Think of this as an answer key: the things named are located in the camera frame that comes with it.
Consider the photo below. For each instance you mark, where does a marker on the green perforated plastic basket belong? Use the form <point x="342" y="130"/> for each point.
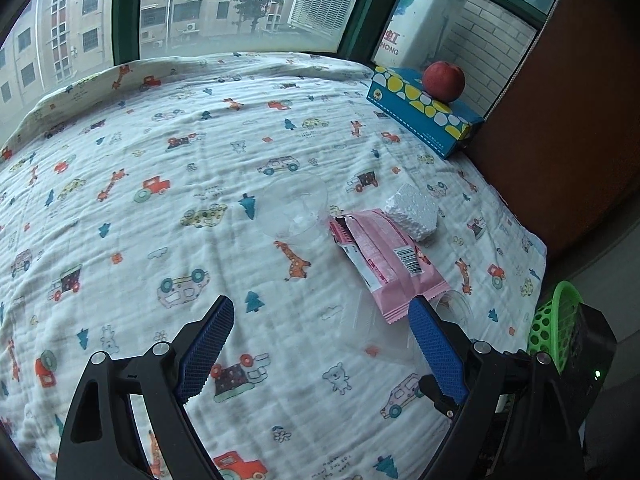
<point x="547" y="320"/>

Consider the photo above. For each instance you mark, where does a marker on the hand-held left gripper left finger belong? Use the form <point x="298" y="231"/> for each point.
<point x="210" y="345"/>

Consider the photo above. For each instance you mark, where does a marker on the brown wooden cabinet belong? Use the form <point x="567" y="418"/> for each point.
<point x="575" y="135"/>

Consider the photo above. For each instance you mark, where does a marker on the blue spotted tissue box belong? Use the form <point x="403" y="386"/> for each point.
<point x="425" y="116"/>

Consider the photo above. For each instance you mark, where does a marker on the printed cartoon blanket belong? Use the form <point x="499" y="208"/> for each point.
<point x="300" y="320"/>

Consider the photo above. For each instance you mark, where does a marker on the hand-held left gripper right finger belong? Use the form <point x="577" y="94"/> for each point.
<point x="435" y="345"/>

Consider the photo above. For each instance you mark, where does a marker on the white outdoor air conditioner unit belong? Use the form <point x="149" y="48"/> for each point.
<point x="425" y="20"/>

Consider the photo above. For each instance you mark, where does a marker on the green window frame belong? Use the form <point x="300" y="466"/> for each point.
<point x="125" y="10"/>

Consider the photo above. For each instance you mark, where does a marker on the beige apartment building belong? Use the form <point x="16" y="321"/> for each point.
<point x="75" y="10"/>

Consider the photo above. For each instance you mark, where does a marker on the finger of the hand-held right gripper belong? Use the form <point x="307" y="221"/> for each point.
<point x="434" y="392"/>

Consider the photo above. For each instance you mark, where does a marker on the red apple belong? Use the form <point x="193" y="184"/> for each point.
<point x="444" y="81"/>

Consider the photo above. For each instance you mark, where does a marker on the clear plastic cup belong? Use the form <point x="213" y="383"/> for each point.
<point x="295" y="205"/>

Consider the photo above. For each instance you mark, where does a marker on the clear plastic cup lid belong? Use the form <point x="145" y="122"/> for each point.
<point x="452" y="306"/>

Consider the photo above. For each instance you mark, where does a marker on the red pink snack packet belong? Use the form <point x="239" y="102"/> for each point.
<point x="395" y="270"/>

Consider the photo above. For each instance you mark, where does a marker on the white foam block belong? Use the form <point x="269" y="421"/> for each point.
<point x="412" y="210"/>

